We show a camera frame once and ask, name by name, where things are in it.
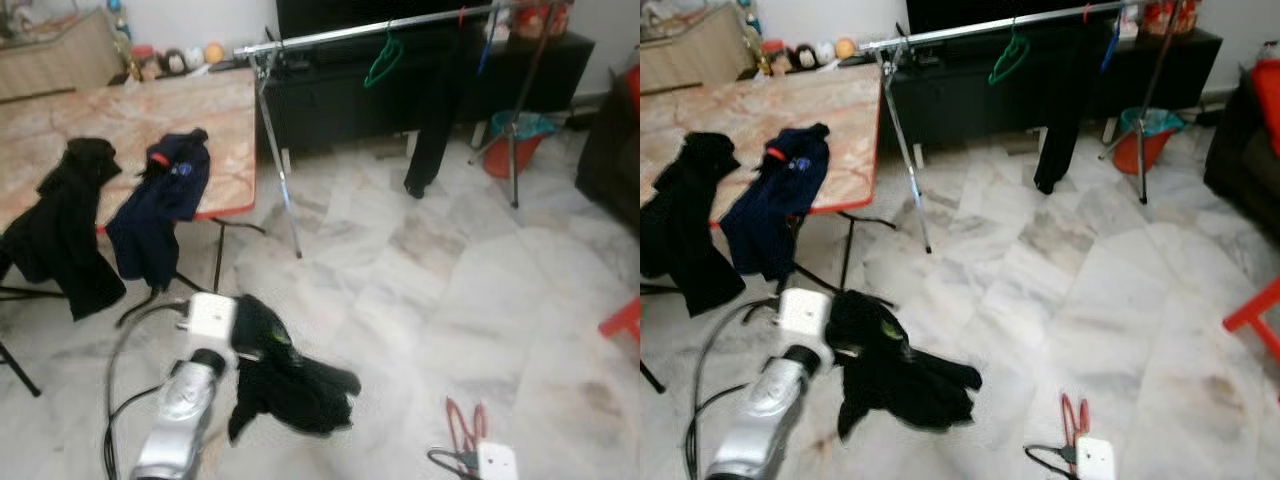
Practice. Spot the black shirt with green logo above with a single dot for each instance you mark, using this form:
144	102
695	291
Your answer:
900	380
290	385

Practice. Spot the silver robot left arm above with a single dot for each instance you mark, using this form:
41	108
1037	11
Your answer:
180	420
765	420

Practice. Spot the blue hanger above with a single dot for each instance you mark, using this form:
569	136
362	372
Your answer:
487	50
1110	48

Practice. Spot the green hanger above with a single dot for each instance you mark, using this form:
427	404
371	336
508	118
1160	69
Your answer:
1012	45
390	45

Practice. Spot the black shirt with white logo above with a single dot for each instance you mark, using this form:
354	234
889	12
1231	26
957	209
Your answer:
60	220
690	230

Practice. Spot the red plastic stool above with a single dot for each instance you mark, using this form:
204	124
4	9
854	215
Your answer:
1255	315
622	322

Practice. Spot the dark grey fabric sofa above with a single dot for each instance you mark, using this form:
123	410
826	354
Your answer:
610	150
1240	170

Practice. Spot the navy shirt with red collar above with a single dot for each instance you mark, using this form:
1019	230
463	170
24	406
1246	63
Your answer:
160	210
775	200

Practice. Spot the red bin with teal bag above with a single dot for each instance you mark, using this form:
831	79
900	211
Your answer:
520	140
1150	135

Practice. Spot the light wooden cabinet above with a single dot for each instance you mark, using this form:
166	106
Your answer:
60	60
690	55

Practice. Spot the pink marble folding table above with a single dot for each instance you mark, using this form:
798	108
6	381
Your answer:
780	105
130	110

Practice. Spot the jar with red lid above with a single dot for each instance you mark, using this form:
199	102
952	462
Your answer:
146	63
776	58

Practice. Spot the gold trophy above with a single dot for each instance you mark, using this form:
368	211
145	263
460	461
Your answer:
755	40
120	45

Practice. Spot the long black garment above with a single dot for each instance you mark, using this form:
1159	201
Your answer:
1065	110
440	110

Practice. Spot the black round figurine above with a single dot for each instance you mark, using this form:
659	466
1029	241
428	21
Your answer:
804	57
175	62

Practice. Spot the white box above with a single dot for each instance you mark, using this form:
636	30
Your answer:
1130	22
503	25

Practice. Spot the white round figurine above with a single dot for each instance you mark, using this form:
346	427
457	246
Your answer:
196	58
825	52

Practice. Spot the orange round figurine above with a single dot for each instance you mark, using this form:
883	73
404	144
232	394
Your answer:
846	48
214	53

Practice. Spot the black TV cabinet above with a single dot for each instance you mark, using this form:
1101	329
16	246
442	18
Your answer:
970	95
340	100

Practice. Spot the black television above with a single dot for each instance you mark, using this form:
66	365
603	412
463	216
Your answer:
980	10
340	12

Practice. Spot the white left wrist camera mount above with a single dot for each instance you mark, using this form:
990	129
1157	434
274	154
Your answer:
212	318
805	312

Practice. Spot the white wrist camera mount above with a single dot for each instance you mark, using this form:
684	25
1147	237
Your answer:
212	318
1095	460
805	312
497	462

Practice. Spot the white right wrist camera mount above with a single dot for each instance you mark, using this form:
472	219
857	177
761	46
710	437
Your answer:
1095	460
497	462

